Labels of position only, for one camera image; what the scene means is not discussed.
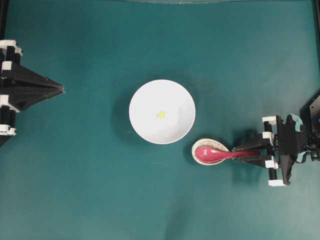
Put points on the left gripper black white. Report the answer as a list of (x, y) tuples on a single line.
[(16, 99)]

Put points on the black left frame post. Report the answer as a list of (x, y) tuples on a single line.
[(4, 5)]

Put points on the white round bowl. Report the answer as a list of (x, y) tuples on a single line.
[(162, 95)]

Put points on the black frame post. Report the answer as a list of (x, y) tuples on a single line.
[(316, 11), (4, 5)]

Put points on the right wrist camera black teal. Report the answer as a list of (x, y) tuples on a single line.
[(292, 142)]

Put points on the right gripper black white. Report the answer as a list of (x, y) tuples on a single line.
[(279, 165)]

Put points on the black right frame post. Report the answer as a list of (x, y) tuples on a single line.
[(316, 11)]

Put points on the yellow hexagonal prism block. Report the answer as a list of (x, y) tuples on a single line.
[(161, 114)]

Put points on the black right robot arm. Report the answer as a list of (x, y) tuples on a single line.
[(311, 121)]

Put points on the speckled ceramic spoon rest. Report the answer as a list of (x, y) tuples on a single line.
[(207, 142)]

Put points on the red plastic soup spoon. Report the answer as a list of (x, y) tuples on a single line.
[(210, 155)]

